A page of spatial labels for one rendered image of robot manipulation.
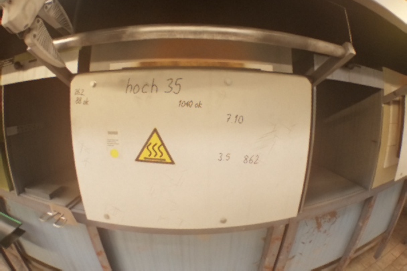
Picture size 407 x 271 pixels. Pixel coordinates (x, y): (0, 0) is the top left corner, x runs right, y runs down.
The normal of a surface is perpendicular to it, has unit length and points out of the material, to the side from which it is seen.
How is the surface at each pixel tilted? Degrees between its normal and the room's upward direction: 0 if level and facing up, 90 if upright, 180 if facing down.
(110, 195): 90
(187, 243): 90
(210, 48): 90
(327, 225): 90
